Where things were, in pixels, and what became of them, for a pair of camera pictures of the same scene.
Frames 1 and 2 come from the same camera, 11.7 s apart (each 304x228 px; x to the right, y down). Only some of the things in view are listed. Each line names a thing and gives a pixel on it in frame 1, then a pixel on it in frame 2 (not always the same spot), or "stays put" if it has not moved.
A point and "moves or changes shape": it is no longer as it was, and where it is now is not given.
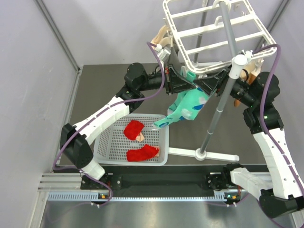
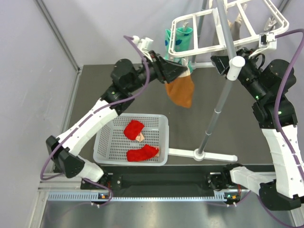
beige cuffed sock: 158,38 -> 236,25
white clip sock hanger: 212,35 moves or changes shape
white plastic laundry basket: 111,145 stays put
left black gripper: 175,82 -> 166,71
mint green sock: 187,103 -> 167,42
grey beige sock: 174,58 -> 234,27
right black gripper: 217,81 -> 221,62
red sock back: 133,129 stays put
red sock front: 146,152 stays put
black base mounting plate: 190,182 stays put
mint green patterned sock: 191,76 -> 182,39
